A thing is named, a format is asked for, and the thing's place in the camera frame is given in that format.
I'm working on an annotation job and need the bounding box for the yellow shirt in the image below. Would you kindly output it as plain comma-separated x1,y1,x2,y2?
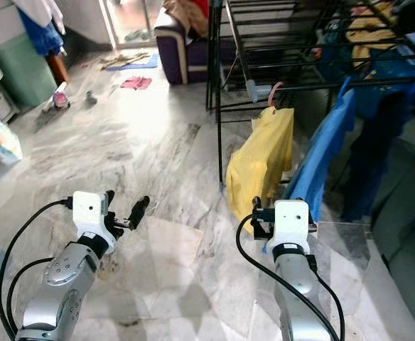
225,107,295,227

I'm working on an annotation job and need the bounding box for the black metal drying rack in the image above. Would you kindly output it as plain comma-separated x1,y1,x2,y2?
206,0,415,184

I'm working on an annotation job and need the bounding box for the bright blue terry garment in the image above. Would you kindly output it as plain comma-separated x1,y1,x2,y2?
284,77,354,203

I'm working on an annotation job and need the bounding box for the small pink toy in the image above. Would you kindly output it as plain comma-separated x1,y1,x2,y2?
43,82,72,112

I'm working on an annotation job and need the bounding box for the pink cloth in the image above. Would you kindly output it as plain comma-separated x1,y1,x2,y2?
121,76,153,90

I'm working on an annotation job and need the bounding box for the printed plastic pack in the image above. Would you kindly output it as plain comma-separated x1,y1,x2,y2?
0,119,23,166

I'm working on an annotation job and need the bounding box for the dark blue garment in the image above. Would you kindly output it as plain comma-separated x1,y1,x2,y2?
321,21,415,221

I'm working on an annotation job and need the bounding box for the grey sofa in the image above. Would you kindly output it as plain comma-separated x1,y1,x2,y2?
371,114,415,341

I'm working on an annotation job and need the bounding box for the blue mat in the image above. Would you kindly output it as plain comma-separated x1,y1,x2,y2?
102,53,160,72

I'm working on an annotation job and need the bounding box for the purple sofa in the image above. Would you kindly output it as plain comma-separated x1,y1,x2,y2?
154,6,237,86

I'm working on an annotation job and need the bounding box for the blue cloth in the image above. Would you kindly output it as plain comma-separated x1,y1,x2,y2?
17,7,66,56

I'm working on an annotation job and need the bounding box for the brown clothes heap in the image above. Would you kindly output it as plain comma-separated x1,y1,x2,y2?
163,0,212,40

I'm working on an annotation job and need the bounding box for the white cloth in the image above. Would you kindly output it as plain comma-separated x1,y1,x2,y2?
16,0,66,33

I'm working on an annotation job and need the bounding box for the mustard yellow garment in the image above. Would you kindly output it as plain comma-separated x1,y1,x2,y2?
346,4,404,68

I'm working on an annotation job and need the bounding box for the white cabinet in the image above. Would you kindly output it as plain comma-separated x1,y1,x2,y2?
0,0,27,50

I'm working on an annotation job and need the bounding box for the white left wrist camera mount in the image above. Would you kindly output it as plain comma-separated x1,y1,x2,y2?
72,190,110,249

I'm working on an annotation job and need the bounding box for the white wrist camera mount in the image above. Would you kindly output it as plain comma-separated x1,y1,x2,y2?
271,200,311,249
72,190,110,249

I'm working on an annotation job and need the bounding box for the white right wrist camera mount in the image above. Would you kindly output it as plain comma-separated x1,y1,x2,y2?
271,200,311,249

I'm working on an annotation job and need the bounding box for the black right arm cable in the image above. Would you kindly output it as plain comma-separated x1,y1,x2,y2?
236,213,347,341

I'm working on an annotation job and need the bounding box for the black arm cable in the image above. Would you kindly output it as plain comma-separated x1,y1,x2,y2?
6,257,53,331
0,199,73,341
236,213,347,341

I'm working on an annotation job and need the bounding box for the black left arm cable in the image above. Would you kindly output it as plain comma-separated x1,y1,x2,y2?
0,199,73,341
6,257,53,331

